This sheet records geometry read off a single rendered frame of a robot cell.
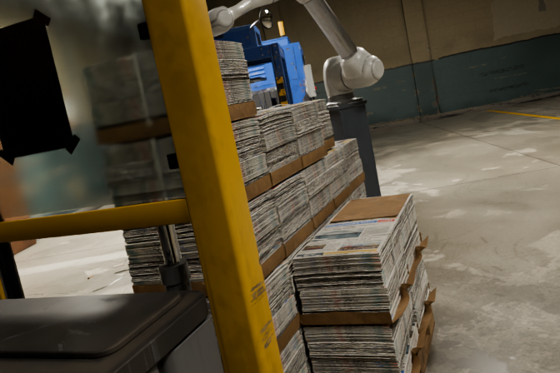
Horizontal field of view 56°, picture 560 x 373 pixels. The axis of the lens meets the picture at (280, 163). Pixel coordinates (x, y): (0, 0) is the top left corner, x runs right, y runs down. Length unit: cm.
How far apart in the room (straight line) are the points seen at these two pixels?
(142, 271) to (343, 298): 61
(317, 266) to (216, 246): 69
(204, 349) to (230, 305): 12
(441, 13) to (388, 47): 129
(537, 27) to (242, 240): 1187
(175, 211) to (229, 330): 26
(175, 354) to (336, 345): 93
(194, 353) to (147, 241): 67
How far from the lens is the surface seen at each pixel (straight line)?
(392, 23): 1193
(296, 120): 191
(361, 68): 285
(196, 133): 99
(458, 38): 1216
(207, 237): 103
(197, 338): 95
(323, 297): 170
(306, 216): 188
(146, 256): 157
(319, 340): 177
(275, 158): 169
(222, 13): 235
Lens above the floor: 110
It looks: 7 degrees down
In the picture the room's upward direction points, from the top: 11 degrees counter-clockwise
